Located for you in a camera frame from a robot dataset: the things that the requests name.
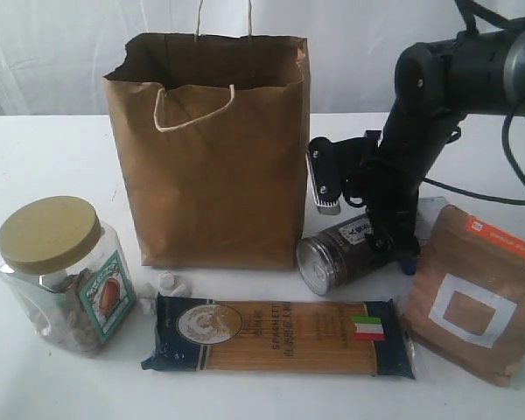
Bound clear can dark grains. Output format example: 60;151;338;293
296;214;392;296

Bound brown paper bag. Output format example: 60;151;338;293
103;31;311;270

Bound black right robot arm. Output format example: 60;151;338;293
343;18;525;275

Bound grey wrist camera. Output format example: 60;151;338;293
306;130;381;215

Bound clear jar yellow lid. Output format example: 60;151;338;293
0;196;137;357

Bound white pebble cluster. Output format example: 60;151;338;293
137;271;193;316

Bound spaghetti package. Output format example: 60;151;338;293
141;296;415;379

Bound small blue white packet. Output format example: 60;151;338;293
415;196;449;250

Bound brown kraft pouch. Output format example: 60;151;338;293
403;205;525;387

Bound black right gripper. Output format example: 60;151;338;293
340;143;433;276

